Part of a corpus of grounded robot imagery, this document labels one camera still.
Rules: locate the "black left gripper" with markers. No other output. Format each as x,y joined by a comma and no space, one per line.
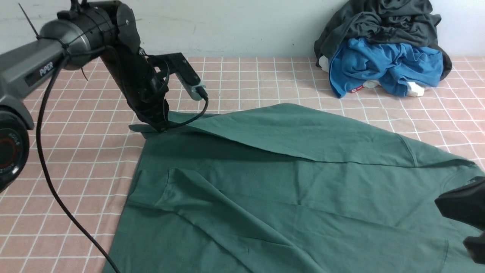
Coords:
135,77

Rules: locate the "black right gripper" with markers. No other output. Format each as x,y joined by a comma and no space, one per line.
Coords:
466,204

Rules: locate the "green long-sleeved shirt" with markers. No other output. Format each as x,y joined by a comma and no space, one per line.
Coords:
289,189

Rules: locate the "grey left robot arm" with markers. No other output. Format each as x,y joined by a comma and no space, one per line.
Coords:
87,31

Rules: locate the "pink checkered tablecloth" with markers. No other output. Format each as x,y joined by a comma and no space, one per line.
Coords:
91,154

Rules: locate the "blue garment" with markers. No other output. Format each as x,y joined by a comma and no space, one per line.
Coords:
393,65

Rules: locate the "dark grey garment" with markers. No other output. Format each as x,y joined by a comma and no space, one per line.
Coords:
381,22

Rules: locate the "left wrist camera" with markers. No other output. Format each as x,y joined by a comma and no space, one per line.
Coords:
176,63

